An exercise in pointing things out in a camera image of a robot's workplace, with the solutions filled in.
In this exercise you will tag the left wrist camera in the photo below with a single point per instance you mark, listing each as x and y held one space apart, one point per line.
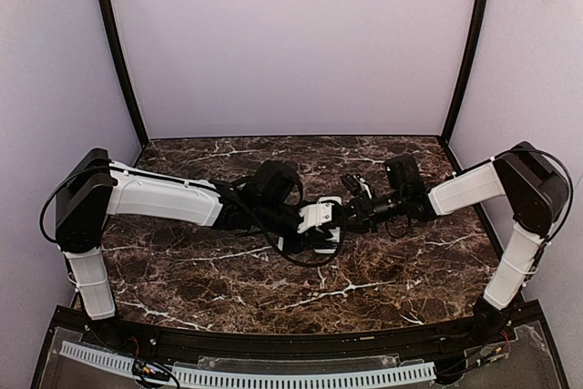
315 215

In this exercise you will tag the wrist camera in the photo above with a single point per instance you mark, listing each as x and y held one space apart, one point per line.
315 215
358 186

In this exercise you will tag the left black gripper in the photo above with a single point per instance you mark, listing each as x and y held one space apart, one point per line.
308 236

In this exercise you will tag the green circuit board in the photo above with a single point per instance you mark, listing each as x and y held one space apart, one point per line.
146 370

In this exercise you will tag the right black frame post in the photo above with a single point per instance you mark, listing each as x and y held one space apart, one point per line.
465 69

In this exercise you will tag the white remote control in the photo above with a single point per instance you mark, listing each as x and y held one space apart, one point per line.
337 201

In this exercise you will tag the black frame post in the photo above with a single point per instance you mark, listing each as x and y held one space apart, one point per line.
465 69
121 69

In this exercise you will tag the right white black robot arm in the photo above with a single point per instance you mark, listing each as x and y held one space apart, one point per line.
536 185

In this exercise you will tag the left black frame post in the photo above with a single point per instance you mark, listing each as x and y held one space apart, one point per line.
121 69

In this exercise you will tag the black front rail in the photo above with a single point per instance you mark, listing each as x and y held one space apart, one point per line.
445 338

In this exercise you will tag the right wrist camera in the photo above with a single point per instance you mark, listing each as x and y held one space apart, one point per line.
358 186

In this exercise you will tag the white slotted cable duct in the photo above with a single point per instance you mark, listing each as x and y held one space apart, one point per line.
210 372

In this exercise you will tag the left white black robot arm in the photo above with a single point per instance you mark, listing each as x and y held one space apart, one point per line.
99 187

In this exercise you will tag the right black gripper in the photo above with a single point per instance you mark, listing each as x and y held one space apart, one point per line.
361 214

